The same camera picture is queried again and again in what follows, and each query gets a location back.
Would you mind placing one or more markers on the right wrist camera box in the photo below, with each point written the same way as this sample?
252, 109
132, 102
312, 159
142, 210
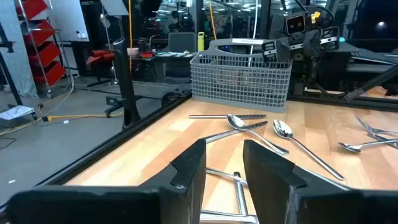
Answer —
295, 24

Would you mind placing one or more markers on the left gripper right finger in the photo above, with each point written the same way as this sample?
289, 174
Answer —
280, 193

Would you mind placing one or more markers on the silver table knife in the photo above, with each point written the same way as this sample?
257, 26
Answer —
377, 137
217, 116
241, 196
224, 134

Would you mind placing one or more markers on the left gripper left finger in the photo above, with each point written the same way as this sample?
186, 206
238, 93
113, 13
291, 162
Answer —
124, 205

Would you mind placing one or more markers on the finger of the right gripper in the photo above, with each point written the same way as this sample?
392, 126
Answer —
329, 39
270, 51

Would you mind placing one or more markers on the grey plastic cutlery basket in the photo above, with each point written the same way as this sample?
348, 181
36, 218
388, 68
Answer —
236, 81

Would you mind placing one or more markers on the yellow green bottle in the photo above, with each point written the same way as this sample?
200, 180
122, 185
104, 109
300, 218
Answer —
201, 42

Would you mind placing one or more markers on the red bin shelf rack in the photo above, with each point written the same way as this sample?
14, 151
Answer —
43, 34

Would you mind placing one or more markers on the black frame post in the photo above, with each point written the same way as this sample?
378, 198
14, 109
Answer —
124, 87

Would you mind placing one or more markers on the whiteboard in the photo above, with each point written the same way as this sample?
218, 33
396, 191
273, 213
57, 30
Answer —
68, 21

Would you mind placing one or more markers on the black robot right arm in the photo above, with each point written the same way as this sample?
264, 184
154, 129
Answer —
306, 74

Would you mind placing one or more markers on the white floor box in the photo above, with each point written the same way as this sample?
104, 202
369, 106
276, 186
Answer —
15, 113

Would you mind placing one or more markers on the grey partition panel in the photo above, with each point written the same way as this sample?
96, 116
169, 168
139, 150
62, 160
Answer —
21, 71

